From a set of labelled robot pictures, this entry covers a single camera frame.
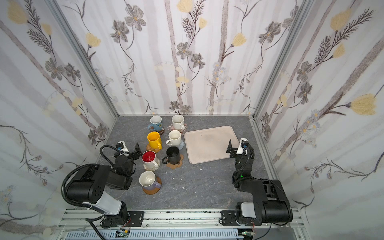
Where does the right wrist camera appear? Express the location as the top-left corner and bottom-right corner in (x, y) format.
(237, 138), (249, 155)

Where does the white slotted cable duct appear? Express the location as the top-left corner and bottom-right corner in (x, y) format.
(65, 229), (243, 240)

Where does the white mug red inside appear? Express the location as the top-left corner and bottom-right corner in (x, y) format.
(142, 151), (159, 163)

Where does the dark brown round coaster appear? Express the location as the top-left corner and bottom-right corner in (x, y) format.
(151, 128), (165, 136)

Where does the blue mug white inside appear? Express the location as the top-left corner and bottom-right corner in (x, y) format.
(148, 115), (164, 131)

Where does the black mug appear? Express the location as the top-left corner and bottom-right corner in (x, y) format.
(162, 146), (181, 165)

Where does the lavender mug white inside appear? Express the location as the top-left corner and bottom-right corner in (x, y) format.
(139, 171), (162, 191)

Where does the grey round felt coaster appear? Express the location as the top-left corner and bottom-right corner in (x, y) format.
(178, 140), (185, 151)

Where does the brown paw print coaster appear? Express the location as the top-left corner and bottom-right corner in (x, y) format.
(166, 155), (184, 170)

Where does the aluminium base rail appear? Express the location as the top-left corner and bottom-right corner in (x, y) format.
(53, 209), (310, 240)

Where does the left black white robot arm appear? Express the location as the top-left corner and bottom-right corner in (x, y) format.
(61, 141), (144, 240)

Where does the woven multicolour round coaster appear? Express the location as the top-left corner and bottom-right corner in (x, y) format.
(143, 159), (160, 172)

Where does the yellow mug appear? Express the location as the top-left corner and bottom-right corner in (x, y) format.
(147, 131), (163, 150)

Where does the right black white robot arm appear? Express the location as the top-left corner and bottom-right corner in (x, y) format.
(219, 138), (294, 227)

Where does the pink flower coaster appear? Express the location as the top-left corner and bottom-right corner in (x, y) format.
(167, 124), (188, 136)

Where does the beige serving tray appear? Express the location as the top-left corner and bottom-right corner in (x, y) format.
(184, 126), (239, 165)

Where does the rattan woven round coaster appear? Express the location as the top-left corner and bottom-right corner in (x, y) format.
(146, 144), (163, 153)

